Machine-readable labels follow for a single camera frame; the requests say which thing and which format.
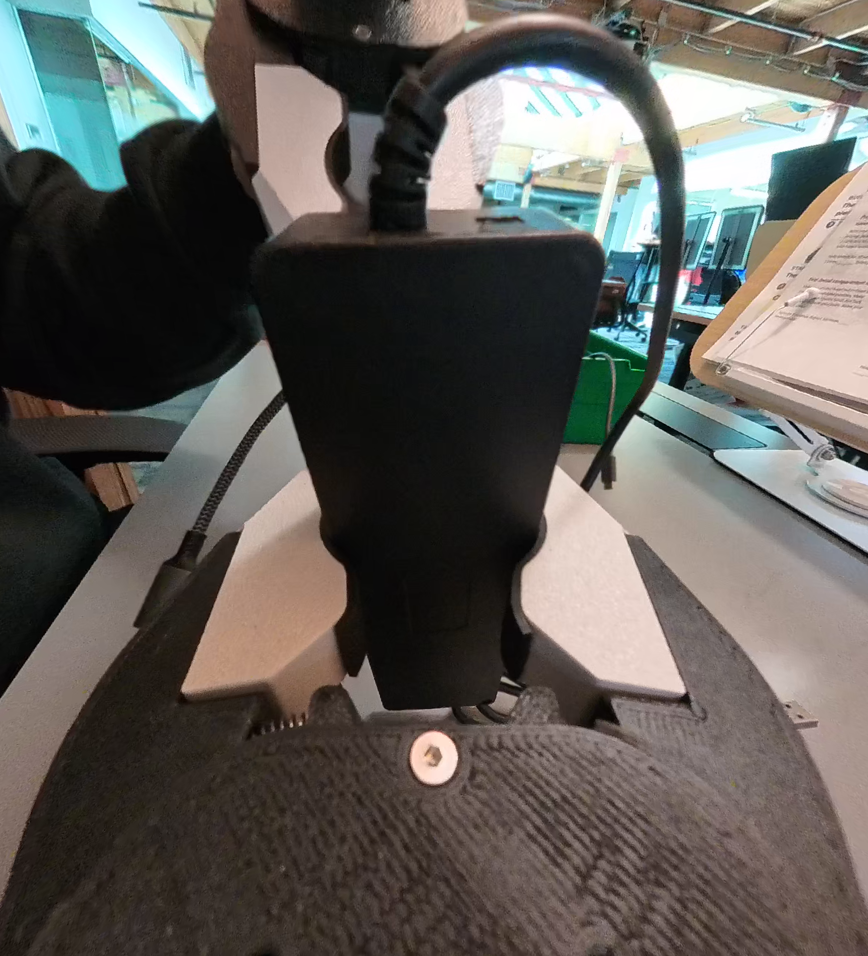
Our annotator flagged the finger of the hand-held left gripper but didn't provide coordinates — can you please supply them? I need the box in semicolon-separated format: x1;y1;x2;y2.
253;62;354;219
348;52;489;212

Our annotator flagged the person's left forearm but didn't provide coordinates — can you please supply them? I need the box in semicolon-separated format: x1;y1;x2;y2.
0;78;270;412

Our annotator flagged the wooden document stand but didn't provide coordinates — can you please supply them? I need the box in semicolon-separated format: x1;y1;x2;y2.
690;168;868;468

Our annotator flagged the black monitor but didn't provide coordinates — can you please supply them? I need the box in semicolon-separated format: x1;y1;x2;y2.
766;136;858;221

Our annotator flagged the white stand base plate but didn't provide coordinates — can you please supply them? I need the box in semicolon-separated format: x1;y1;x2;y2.
714;418;868;580

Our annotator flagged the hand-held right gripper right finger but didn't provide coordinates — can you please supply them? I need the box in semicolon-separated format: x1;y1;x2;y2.
508;465;687;717

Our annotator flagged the black hub cable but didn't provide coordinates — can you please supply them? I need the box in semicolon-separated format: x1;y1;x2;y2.
369;15;687;492

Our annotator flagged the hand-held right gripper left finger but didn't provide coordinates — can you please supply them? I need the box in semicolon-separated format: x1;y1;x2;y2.
180;471;366;718

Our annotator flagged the braided usb cable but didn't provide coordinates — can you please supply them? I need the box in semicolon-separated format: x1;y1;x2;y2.
133;392;287;628

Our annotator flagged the black chair armrest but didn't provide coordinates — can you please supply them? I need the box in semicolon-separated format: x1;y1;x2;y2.
11;414;190;470

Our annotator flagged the green plastic bin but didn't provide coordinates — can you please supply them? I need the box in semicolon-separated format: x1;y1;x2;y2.
564;332;650;445

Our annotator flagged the person's black clothing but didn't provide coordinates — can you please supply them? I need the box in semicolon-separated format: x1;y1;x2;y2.
0;384;110;751

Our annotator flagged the black office chair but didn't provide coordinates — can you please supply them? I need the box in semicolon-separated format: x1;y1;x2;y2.
602;250;650;343

